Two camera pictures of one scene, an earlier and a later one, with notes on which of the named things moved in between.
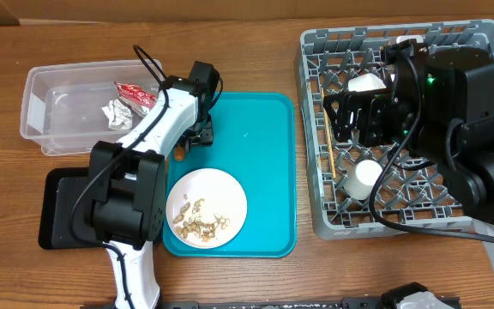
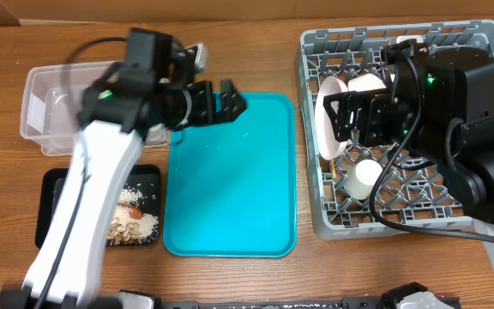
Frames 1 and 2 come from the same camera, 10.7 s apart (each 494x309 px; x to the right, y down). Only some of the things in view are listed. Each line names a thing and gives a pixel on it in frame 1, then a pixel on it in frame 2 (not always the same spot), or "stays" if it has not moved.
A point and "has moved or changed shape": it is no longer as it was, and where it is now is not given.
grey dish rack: (418, 191) stays
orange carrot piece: (179, 153) has moved or changed shape
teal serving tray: (253, 142) stays
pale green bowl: (367, 81) stays
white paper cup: (358, 184) stays
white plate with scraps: (206, 208) → (325, 131)
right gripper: (371, 104) stays
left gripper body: (200, 135) → (177, 106)
